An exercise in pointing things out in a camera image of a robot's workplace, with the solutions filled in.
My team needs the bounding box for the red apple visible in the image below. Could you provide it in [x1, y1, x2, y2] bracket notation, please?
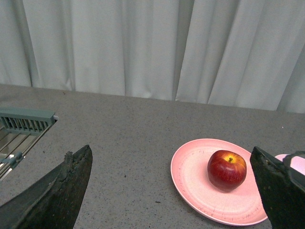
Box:
[207, 150, 247, 192]

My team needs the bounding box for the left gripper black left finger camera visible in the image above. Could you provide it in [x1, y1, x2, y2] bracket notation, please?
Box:
[0, 145, 93, 229]

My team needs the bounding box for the light pink bowl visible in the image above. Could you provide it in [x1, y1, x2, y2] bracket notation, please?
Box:
[275, 154, 305, 175]

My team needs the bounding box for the pink plate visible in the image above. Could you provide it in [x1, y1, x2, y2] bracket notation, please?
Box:
[171, 138, 267, 226]

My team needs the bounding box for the white curtain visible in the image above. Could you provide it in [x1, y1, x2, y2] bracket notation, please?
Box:
[0, 0, 305, 113]

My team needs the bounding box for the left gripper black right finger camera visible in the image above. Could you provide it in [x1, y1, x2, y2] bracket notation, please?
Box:
[250, 146, 305, 229]

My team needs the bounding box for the grey sink drain rack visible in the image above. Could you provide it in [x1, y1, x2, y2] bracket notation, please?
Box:
[0, 107, 58, 180]

